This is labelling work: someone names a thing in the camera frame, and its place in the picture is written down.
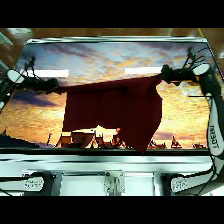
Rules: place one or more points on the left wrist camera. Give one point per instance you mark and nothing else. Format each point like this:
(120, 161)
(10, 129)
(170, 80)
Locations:
(31, 65)

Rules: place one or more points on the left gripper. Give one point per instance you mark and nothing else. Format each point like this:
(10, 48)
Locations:
(46, 85)

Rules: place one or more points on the dark red T-shirt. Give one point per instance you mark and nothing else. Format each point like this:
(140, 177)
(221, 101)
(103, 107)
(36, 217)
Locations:
(113, 106)

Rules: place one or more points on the silver frame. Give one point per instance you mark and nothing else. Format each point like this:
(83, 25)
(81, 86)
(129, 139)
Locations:
(100, 163)

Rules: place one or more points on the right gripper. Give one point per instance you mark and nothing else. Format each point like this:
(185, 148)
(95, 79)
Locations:
(175, 75)

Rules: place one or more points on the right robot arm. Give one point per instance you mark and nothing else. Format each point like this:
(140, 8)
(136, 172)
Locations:
(216, 133)

